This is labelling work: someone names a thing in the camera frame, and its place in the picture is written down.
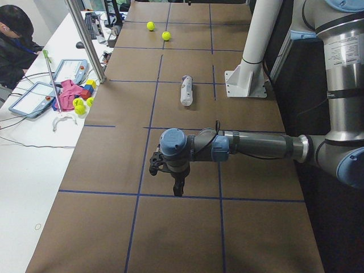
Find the red cube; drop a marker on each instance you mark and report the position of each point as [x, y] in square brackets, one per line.
[85, 94]

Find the seated person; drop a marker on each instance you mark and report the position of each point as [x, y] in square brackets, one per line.
[18, 50]

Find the blue cube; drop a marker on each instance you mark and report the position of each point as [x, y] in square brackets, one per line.
[89, 88]

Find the white pedestal column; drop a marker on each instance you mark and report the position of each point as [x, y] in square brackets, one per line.
[247, 80]

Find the reacher grabber stick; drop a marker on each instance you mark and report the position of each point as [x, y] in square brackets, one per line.
[61, 116]

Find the yellow tennis ball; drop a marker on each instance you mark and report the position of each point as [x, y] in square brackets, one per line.
[166, 35]
[150, 26]

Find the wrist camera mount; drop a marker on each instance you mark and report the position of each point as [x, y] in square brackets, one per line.
[157, 162]

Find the pink cloth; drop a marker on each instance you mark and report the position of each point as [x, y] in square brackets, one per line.
[68, 94]

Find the spare tennis ball two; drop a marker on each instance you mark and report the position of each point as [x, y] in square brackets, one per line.
[80, 109]

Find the yellow cube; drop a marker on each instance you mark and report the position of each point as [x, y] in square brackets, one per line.
[91, 83]

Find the spare tennis ball one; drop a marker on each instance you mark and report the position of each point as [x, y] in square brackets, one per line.
[78, 102]

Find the computer mouse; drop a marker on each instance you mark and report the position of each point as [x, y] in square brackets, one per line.
[80, 45]

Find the teach pendant tablet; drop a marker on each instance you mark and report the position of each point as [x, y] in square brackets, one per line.
[34, 101]
[71, 69]

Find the teach pendant tablet lower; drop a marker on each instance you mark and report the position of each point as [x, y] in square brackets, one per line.
[34, 101]

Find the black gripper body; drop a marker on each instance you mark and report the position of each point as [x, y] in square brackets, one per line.
[178, 177]

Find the clear tennis ball can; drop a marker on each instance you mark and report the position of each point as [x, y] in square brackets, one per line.
[186, 94]

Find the teach pendant tablet upper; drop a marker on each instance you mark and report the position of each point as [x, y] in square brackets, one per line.
[71, 69]

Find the black keyboard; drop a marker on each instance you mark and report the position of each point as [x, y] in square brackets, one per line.
[90, 19]

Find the aluminium frame post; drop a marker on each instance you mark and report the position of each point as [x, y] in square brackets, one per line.
[85, 38]

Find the spare tennis ball three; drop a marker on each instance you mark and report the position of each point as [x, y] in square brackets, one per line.
[89, 101]

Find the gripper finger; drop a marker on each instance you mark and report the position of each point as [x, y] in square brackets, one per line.
[180, 187]
[175, 187]

